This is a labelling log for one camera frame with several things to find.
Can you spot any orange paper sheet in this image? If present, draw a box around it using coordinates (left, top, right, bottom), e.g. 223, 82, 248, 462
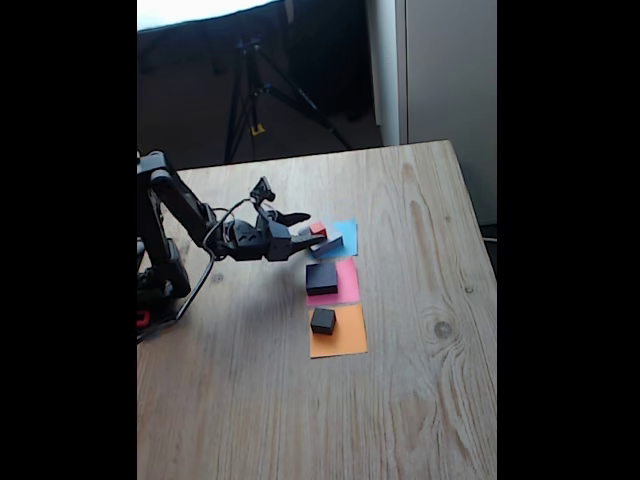
308, 303, 369, 360

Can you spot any large black block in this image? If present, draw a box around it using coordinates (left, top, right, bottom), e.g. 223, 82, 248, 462
298, 224, 347, 260

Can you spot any white cabinet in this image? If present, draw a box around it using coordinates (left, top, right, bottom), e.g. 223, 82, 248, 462
364, 0, 498, 226

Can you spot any medium black block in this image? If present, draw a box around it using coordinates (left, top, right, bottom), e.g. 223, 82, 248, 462
305, 260, 340, 297

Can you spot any black tripod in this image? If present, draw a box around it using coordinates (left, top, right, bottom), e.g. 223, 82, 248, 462
222, 29, 356, 164

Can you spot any black camera cable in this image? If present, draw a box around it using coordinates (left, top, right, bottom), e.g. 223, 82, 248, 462
137, 197, 257, 345

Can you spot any pink paper sheet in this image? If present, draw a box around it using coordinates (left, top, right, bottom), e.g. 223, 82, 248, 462
305, 257, 361, 308

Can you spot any bare circuit board camera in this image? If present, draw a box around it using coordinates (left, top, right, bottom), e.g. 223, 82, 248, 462
249, 175, 278, 204

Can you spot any bright white panel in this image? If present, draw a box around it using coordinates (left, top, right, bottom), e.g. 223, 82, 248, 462
137, 0, 281, 31

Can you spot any blue paper sheet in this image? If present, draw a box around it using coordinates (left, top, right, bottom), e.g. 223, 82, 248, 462
308, 218, 360, 260

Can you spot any small black cube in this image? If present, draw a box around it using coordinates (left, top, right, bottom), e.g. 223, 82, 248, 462
309, 307, 337, 337

